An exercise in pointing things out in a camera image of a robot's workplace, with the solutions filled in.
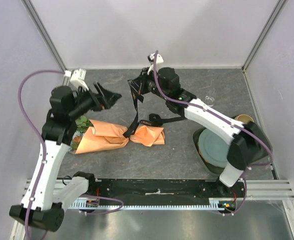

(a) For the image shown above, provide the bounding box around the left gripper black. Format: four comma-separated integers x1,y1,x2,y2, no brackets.
70,80,122,119

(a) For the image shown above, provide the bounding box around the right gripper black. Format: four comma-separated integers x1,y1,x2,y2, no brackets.
129,66,169,101

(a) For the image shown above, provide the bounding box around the orange wrapping paper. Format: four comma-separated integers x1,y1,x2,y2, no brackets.
75,119,165,154

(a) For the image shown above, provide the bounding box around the black ribbon gold lettering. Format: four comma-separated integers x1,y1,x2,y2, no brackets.
123,79,187,140

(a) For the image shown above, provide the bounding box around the artificial flower bunch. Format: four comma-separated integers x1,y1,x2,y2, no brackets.
69,115,93,154

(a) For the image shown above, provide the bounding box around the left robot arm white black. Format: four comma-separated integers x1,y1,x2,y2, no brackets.
9,82,122,232

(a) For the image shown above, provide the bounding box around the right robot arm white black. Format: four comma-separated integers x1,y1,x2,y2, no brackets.
128,65,272,197

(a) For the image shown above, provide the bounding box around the clear glass vase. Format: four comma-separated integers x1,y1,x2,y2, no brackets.
203,95,215,107

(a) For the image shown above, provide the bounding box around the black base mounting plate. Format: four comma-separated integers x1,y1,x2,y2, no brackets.
87,178,244,205

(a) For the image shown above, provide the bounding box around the blue-grey ceramic plate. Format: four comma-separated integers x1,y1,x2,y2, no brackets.
198,129,229,168

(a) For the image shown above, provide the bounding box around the beige ceramic mug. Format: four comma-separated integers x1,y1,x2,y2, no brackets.
233,114,254,125

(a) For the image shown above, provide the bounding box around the dark green tray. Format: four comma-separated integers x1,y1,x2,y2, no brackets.
193,121,272,175

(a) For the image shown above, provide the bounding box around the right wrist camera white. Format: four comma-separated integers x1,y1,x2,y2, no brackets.
147,52,164,74

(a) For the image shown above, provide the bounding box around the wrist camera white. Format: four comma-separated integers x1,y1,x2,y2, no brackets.
147,52,164,74
63,68,89,91

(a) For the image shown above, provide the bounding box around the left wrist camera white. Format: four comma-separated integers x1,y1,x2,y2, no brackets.
63,68,89,91

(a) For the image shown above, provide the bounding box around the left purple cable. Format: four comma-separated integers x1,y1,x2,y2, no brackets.
19,69,125,240

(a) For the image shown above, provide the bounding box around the purple cable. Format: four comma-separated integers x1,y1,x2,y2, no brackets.
19,69,125,240
153,49,274,217

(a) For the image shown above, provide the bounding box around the left aluminium frame post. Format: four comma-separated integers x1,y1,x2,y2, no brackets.
21,0,67,71

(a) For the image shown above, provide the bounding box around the aluminium frame post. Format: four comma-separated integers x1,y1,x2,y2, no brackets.
21,0,67,71
241,0,287,74

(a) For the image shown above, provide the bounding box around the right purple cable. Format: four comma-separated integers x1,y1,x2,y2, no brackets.
153,49,274,217

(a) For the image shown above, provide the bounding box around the grey slotted cable duct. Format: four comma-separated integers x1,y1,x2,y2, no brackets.
68,197,236,212

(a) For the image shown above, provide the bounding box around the right aluminium frame post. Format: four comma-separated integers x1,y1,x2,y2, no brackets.
241,0,287,74

